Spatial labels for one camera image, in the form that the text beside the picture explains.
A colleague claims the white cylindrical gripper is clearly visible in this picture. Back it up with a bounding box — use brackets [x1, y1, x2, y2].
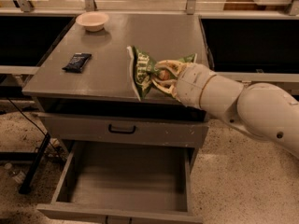
[151, 60, 216, 109]

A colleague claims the open grey middle drawer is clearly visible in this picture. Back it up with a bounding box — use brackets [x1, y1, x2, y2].
[37, 142, 203, 224]

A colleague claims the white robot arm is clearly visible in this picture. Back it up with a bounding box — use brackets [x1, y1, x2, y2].
[151, 60, 299, 157]

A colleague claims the black table leg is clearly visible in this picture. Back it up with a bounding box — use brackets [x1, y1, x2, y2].
[19, 133, 50, 194]

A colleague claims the grey drawer cabinet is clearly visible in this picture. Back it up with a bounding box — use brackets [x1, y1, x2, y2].
[23, 14, 206, 161]

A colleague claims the wooden cabinet in background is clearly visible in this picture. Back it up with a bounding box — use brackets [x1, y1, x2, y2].
[223, 0, 288, 11]

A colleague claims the green jalapeno chip bag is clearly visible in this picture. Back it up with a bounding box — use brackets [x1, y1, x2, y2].
[127, 46, 197, 101]

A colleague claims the closed grey top drawer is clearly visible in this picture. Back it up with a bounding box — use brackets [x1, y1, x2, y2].
[39, 113, 208, 147]

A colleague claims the clear plastic bottle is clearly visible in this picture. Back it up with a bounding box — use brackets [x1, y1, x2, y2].
[4, 162, 26, 185]

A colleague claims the black drawer handle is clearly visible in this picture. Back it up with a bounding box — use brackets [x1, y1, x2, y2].
[108, 124, 136, 134]

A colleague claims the dark blue snack bag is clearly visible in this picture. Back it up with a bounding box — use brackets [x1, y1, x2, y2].
[63, 53, 92, 73]

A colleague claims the black cable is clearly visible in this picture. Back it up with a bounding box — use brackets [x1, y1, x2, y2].
[0, 75, 64, 163]

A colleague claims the cream round bowl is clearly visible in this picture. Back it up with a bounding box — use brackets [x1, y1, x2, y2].
[76, 11, 109, 32]

